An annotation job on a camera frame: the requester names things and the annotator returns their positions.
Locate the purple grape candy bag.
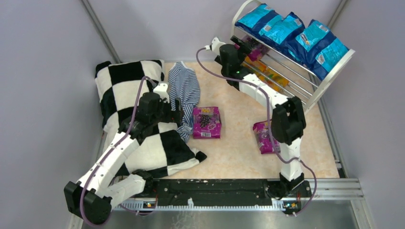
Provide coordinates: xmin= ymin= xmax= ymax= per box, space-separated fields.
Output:
xmin=252 ymin=121 xmax=280 ymax=154
xmin=242 ymin=36 xmax=270 ymax=61

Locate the blue candy bag front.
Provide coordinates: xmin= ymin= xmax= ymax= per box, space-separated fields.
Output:
xmin=234 ymin=3 xmax=284 ymax=36

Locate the orange 100 candy bag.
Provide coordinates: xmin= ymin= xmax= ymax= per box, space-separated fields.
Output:
xmin=257 ymin=66 xmax=289 ymax=92

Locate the blue Slendy candy bag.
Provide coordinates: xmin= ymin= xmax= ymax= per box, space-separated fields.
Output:
xmin=286 ymin=19 xmax=349 ymax=80

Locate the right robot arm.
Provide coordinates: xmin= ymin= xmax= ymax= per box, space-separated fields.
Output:
xmin=209 ymin=37 xmax=306 ymax=194

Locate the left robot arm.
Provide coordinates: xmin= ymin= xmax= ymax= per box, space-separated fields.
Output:
xmin=64 ymin=92 xmax=183 ymax=227

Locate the orange candy bag under rack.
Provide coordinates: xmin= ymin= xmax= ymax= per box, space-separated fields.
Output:
xmin=242 ymin=56 xmax=266 ymax=76

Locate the blue white striped cloth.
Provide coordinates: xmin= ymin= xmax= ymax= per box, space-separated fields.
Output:
xmin=168 ymin=62 xmax=201 ymax=143

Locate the black white checkered pillow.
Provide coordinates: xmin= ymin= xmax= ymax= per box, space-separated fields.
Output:
xmin=95 ymin=60 xmax=207 ymax=178

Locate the white metal shoe rack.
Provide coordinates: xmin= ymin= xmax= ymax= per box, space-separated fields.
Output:
xmin=228 ymin=0 xmax=356 ymax=115

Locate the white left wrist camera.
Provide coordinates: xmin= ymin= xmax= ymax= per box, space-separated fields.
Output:
xmin=153 ymin=82 xmax=170 ymax=103

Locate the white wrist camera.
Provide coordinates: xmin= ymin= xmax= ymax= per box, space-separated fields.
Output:
xmin=153 ymin=82 xmax=170 ymax=103
xmin=204 ymin=37 xmax=226 ymax=55

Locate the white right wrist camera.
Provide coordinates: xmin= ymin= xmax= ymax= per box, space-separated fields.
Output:
xmin=204 ymin=37 xmax=226 ymax=55

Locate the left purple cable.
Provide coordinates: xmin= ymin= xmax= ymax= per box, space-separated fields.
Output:
xmin=79 ymin=75 xmax=157 ymax=228

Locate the purple cable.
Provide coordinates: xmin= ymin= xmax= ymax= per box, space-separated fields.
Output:
xmin=79 ymin=75 xmax=157 ymax=228
xmin=195 ymin=46 xmax=318 ymax=217

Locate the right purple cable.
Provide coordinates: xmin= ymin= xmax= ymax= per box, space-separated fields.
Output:
xmin=195 ymin=46 xmax=318 ymax=217

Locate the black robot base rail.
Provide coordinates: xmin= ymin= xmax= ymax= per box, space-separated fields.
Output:
xmin=133 ymin=179 xmax=312 ymax=207

